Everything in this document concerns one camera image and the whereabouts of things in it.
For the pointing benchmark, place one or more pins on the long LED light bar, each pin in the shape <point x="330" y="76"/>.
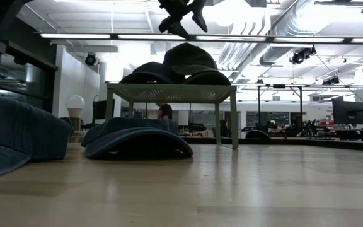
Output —
<point x="74" y="36"/>

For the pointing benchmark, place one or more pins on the black ceiling spotlight cluster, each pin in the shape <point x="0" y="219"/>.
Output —
<point x="302" y="55"/>

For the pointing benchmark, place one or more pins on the black background desk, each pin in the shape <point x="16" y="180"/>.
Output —
<point x="348" y="134"/>

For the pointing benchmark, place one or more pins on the green perforated metal shelf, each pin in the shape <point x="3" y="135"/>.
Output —
<point x="169" y="91"/>

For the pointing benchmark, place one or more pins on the dark green baseball cap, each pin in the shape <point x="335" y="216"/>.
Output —
<point x="208" y="79"/>
<point x="187" y="58"/>

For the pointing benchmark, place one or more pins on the person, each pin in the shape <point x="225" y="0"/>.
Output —
<point x="165" y="111"/>
<point x="224" y="129"/>

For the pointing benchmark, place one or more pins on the black computer monitor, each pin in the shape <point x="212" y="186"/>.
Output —
<point x="348" y="112"/>
<point x="101" y="109"/>

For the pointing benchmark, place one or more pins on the white bulb table lamp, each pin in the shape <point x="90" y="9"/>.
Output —
<point x="75" y="105"/>

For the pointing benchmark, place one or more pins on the silver ceiling air duct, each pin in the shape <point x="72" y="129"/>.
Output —
<point x="273" y="55"/>

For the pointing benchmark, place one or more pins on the black aluminium extrusion frame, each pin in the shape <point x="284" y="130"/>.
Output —
<point x="295" y="142"/>

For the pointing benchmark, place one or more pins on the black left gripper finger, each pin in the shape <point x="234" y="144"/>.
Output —
<point x="199" y="14"/>
<point x="175" y="26"/>

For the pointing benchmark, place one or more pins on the black metal rack frame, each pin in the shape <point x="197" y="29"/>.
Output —
<point x="300" y="107"/>

